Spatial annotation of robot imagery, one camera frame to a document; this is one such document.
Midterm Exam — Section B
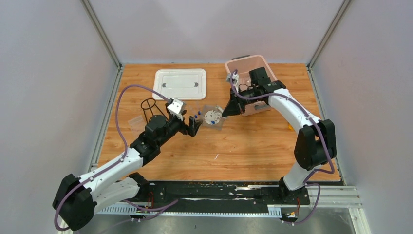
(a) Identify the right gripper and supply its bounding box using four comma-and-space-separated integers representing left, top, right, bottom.
223, 85, 262, 116

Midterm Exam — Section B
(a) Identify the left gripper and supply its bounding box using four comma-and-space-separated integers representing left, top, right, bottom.
157, 110, 203, 147

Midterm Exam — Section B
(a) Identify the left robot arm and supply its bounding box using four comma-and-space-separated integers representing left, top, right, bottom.
52, 115, 203, 231

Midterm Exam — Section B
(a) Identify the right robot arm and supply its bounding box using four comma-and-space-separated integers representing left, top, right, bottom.
222, 67, 337, 204

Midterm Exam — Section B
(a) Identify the white plastic lid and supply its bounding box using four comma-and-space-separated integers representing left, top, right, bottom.
153, 68, 207, 100

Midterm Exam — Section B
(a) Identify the pink plastic bin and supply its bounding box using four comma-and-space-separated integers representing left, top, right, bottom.
225, 55, 286, 116

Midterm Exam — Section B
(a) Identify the black metal tripod stand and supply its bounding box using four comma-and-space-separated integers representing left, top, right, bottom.
140, 98, 166, 123

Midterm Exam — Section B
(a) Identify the clear test tube rack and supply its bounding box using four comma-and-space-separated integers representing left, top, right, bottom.
128, 116, 146, 131

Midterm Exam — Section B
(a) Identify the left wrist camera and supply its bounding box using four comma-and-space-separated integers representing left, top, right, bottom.
167, 98, 186, 121

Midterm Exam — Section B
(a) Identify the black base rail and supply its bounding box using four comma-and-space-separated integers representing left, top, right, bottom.
137, 181, 310, 214

